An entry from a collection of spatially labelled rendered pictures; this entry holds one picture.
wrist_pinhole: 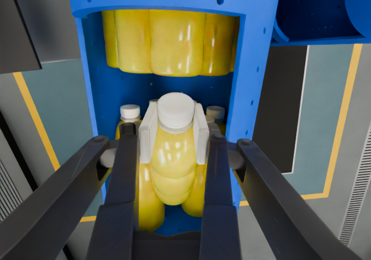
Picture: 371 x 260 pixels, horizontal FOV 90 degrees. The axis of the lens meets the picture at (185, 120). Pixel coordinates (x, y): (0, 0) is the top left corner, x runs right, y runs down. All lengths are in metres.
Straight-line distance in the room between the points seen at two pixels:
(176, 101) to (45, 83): 1.60
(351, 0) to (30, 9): 0.77
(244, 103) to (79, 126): 1.60
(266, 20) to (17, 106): 1.87
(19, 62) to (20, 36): 0.05
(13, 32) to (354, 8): 0.70
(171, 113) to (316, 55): 1.61
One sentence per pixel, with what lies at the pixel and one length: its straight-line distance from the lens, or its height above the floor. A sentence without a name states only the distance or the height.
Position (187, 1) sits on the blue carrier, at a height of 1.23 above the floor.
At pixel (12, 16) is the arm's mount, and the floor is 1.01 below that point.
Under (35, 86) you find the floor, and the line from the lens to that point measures 1.81.
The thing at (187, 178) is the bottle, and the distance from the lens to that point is 0.26.
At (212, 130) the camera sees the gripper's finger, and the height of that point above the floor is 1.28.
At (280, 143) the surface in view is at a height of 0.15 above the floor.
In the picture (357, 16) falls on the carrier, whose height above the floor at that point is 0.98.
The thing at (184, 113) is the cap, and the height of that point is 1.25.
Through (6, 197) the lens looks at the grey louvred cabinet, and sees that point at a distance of 2.02.
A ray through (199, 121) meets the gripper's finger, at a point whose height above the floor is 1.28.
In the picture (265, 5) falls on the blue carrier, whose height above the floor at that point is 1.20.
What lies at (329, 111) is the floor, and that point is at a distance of 1.94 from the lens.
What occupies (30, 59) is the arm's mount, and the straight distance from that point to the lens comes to 0.52.
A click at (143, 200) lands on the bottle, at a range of 0.39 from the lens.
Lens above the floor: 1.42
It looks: 69 degrees down
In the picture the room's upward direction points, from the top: 176 degrees clockwise
